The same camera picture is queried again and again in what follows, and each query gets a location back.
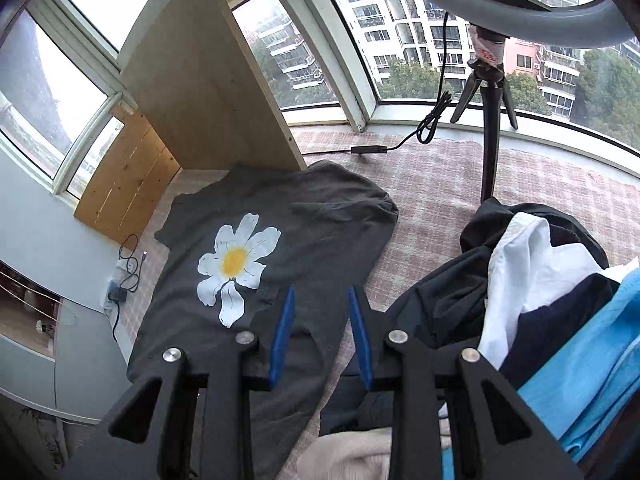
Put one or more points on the black jacket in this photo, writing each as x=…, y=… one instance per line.
x=440, y=300

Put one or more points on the pink plaid blanket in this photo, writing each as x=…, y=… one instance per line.
x=450, y=180

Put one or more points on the black tripod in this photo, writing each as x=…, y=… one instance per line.
x=490, y=135

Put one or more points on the white charger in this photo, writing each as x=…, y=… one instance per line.
x=122, y=264

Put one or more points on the navy garment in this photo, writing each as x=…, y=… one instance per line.
x=555, y=325

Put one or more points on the white shirt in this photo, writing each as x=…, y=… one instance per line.
x=525, y=270

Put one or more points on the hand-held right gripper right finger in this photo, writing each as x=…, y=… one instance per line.
x=359, y=335

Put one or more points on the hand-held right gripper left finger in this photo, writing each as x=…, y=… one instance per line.
x=282, y=335

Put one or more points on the blue jacket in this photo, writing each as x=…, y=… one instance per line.
x=590, y=375

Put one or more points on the knotty pine wood board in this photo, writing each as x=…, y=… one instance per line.
x=130, y=175

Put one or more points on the light plywood board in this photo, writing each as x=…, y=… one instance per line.
x=210, y=70

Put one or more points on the wooden shelf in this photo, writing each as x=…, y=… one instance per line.
x=25, y=310

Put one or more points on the white power strip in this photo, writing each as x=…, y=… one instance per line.
x=107, y=301

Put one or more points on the dark grey daisy print t-shirt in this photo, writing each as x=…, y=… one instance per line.
x=310, y=220

